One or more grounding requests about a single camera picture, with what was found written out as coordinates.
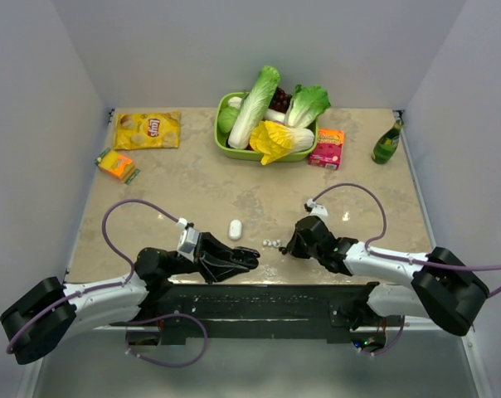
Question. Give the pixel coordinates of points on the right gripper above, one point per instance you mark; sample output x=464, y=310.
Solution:
x=294, y=247

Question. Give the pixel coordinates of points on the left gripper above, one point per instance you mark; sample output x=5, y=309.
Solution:
x=214, y=259

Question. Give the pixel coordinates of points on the black earbud charging case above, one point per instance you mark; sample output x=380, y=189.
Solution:
x=246, y=257

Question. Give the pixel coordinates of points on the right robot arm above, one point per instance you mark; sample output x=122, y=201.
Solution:
x=435, y=285

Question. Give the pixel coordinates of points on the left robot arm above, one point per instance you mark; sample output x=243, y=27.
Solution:
x=51, y=312

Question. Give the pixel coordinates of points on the white earbud charging case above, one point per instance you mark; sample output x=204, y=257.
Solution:
x=235, y=230

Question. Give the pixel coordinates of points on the pink snack box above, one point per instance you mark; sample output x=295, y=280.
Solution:
x=328, y=150

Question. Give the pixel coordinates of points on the yellow napa cabbage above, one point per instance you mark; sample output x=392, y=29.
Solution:
x=275, y=141

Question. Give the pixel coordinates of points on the green plastic basin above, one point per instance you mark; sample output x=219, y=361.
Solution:
x=248, y=155

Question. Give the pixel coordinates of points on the green glass bottle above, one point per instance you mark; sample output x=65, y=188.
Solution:
x=387, y=144

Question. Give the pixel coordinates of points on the white radish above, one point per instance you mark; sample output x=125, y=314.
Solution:
x=270, y=114

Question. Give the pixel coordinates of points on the green leafy lettuce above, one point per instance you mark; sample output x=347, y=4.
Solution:
x=306, y=105

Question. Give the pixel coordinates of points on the yellow orange sponge pack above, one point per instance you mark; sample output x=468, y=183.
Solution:
x=117, y=165

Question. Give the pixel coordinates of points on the small green cabbage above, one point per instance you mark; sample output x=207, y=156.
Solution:
x=227, y=118

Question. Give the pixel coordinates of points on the dark red grapes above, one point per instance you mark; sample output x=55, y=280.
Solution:
x=280, y=101

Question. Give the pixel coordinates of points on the yellow chips bag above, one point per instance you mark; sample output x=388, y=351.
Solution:
x=147, y=131

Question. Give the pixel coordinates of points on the tall napa cabbage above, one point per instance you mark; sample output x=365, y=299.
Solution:
x=254, y=107

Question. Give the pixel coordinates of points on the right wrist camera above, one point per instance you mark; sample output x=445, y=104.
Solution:
x=315, y=209

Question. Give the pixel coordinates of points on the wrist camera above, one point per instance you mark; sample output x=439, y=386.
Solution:
x=315, y=209
x=188, y=238

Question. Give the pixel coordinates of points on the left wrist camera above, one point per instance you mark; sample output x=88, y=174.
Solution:
x=188, y=238

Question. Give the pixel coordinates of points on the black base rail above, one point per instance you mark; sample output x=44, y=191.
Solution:
x=335, y=313

